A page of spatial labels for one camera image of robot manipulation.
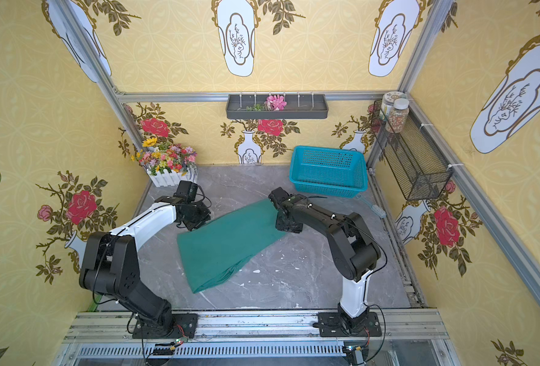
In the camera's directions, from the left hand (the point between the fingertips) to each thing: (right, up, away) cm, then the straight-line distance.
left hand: (202, 217), depth 93 cm
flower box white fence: (-17, +22, +7) cm, 29 cm away
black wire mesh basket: (+81, +22, -10) cm, 84 cm away
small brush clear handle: (+76, +2, +9) cm, 76 cm away
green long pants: (+4, -13, -1) cm, 14 cm away
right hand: (+37, -3, +2) cm, 37 cm away
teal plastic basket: (+58, +20, +24) cm, 66 cm away
